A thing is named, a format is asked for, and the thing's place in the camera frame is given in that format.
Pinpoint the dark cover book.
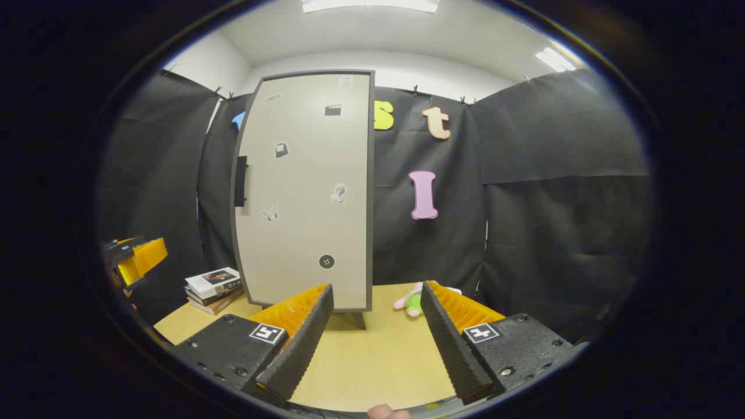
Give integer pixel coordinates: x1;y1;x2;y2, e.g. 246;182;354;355
185;284;243;307

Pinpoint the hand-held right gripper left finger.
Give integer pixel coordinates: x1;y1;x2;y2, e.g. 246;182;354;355
175;283;335;403

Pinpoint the black door handle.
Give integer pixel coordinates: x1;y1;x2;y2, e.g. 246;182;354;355
234;155;249;208

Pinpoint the dark grey cabinet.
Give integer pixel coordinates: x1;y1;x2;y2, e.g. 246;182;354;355
230;69;375;331

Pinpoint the beige cabinet door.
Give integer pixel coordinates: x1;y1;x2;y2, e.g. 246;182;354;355
235;73;371;310

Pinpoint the long ceiling light panel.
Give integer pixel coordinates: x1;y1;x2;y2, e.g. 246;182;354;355
301;0;441;14

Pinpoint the brown cover book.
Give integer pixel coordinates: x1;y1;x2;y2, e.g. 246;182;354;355
187;290;246;316

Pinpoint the pink green plush toy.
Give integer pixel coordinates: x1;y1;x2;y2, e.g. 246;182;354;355
393;282;462;318

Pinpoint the black backdrop cloth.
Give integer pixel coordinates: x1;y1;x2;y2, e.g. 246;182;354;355
96;69;651;344

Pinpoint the white cover book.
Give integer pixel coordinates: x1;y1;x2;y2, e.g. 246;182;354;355
185;267;242;299

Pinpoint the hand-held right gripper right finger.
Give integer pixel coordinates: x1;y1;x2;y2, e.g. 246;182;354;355
420;281;586;406

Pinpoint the small ceiling light panel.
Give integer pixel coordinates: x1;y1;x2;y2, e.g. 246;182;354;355
535;47;577;73

